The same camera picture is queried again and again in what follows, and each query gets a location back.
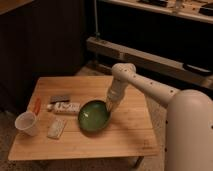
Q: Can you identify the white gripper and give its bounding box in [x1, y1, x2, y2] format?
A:
[106, 79, 128, 110]

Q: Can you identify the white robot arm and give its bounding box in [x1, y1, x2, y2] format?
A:
[106, 63, 213, 171]

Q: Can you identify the wooden table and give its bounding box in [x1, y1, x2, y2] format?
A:
[8, 76, 159, 161]

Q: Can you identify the white tube with label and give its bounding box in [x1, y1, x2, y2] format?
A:
[46, 102, 80, 114]

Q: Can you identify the black object on shelf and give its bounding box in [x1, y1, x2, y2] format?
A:
[182, 63, 213, 76]

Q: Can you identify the white wrapped snack bar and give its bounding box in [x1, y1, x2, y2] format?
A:
[47, 118, 66, 139]

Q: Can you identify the long shelf beam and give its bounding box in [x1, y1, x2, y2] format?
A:
[86, 37, 213, 90]

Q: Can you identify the white plastic cup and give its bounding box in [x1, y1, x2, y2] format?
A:
[15, 111, 38, 136]

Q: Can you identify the metal vertical pole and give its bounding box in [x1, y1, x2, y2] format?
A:
[93, 0, 100, 41]

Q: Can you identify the green ceramic bowl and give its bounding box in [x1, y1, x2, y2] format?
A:
[78, 100, 110, 132]

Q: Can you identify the orange marker pen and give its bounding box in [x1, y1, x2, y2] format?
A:
[33, 98, 41, 115]

